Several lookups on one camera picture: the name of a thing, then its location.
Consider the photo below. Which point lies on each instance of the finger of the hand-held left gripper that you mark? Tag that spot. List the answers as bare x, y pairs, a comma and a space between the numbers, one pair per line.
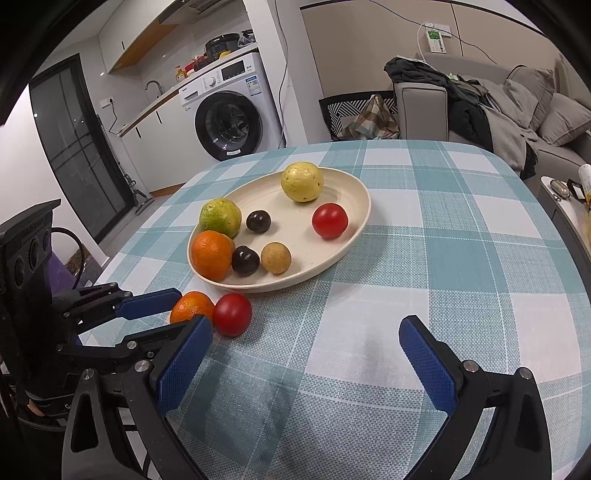
120, 350
147, 302

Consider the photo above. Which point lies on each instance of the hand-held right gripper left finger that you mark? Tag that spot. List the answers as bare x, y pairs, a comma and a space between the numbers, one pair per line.
184, 364

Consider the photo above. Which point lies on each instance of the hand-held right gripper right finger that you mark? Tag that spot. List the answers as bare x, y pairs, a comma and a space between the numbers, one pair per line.
427, 360

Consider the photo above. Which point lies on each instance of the orange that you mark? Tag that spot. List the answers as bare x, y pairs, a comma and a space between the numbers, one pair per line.
189, 305
212, 256

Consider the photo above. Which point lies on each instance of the red tomato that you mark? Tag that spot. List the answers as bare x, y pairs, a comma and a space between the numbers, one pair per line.
329, 220
232, 314

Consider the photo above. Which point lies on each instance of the dark purple plum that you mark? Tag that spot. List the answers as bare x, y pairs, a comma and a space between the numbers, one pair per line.
245, 261
258, 220

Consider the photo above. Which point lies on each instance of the green-orange citrus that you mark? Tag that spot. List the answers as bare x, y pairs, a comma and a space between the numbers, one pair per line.
220, 218

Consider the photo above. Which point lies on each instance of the brown longan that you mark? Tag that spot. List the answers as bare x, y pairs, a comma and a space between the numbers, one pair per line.
276, 257

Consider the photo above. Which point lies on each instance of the cream oval plate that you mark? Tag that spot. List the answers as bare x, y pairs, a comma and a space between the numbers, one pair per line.
295, 230

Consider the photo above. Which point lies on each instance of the teal checked tablecloth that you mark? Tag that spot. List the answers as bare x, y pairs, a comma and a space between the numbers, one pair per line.
415, 277

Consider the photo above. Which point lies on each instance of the floor mop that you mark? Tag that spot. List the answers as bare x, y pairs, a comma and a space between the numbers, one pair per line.
138, 196

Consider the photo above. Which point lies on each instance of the white counter cabinet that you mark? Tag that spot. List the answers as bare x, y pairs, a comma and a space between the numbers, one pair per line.
157, 152

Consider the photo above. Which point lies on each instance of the black glass door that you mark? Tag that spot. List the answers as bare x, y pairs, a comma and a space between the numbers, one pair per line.
74, 147

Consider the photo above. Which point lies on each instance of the yellow-green guava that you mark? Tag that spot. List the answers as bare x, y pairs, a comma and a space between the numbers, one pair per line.
302, 181

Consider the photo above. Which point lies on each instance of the white side table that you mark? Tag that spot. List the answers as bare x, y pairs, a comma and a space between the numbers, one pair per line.
568, 221

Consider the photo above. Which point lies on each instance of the white washing machine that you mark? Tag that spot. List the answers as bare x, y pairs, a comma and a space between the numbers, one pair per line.
231, 115

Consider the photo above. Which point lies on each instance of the small round metal object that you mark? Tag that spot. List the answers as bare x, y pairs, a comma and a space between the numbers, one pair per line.
559, 189

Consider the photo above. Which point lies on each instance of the kitchen faucet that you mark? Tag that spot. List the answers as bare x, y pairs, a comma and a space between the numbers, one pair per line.
154, 85

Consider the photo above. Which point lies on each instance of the yellow bottle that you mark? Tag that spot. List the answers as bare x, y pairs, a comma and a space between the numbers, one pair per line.
178, 74

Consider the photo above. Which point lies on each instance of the grey garment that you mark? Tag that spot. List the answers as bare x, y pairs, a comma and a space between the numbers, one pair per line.
508, 138

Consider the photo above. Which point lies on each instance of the red box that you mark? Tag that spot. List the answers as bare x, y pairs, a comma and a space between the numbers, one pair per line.
190, 68

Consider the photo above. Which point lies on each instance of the white bottle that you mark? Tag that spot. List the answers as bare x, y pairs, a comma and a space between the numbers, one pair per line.
585, 182

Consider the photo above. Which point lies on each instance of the dark jacket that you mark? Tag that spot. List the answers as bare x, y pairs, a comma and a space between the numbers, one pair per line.
466, 115

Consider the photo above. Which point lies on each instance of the plaid cloth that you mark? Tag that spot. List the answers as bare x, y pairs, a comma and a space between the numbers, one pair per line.
371, 117

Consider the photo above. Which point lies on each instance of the grey sofa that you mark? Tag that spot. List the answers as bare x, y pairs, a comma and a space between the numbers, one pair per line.
422, 110

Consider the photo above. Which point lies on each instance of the black pressure cooker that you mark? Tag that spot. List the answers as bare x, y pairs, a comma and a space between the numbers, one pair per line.
221, 46

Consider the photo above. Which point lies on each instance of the black patterned basket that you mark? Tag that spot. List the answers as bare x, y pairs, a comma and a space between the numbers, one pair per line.
334, 108

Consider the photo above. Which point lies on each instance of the grey pillow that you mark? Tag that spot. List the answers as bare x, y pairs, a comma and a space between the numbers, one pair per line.
526, 92
565, 120

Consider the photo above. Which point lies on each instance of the grey plastic bag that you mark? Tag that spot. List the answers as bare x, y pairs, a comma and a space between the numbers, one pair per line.
247, 38

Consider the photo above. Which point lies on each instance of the white wall cabinet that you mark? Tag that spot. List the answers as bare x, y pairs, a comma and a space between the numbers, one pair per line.
138, 32

